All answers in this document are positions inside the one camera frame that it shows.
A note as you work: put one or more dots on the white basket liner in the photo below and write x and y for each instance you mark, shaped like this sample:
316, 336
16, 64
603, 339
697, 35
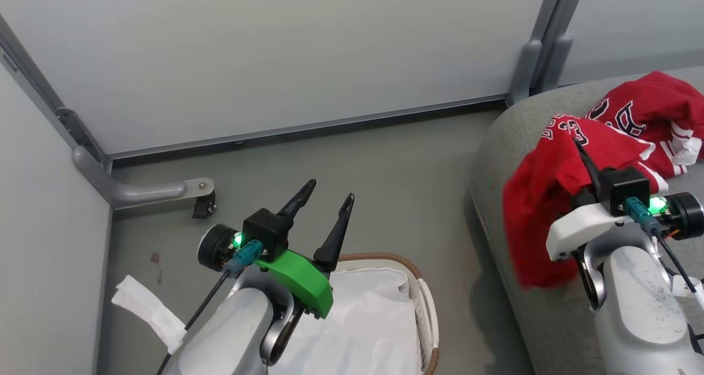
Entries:
363, 325

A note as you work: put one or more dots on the teal camera connector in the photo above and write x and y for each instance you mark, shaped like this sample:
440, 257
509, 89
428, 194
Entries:
641, 213
245, 257

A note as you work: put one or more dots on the black caster wheel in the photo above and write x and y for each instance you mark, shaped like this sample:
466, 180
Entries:
203, 205

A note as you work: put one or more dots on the red basketball jersey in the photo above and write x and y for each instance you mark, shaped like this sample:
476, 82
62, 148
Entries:
550, 199

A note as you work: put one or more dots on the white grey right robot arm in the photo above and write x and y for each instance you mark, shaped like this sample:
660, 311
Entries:
638, 309

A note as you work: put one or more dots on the teal left camera connector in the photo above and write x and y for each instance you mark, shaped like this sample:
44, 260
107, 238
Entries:
245, 257

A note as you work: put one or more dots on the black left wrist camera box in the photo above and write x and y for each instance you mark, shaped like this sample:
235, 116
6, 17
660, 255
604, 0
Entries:
267, 232

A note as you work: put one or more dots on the grey partition bottom rail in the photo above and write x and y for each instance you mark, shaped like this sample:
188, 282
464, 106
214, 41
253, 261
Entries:
308, 127

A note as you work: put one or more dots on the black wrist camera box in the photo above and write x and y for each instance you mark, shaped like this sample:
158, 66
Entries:
267, 232
624, 191

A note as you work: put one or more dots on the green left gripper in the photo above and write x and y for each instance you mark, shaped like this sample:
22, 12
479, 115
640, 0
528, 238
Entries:
305, 284

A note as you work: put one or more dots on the grey partition foot bar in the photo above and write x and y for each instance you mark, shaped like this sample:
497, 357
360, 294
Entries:
137, 191

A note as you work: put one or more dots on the grey double partition post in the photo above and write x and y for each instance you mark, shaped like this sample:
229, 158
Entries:
542, 39

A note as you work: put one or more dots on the teal right camera connector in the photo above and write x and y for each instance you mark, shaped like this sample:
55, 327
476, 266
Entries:
641, 213

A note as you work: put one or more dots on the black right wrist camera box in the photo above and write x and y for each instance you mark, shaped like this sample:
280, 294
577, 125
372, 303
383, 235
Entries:
624, 191

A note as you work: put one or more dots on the grey partition corner post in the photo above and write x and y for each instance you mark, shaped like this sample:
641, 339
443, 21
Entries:
38, 83

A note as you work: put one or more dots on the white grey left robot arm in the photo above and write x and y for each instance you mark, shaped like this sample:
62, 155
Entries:
236, 331

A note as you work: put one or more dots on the grey fabric sofa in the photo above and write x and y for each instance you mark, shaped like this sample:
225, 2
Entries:
495, 160

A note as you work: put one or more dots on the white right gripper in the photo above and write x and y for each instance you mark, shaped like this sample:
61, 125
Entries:
577, 229

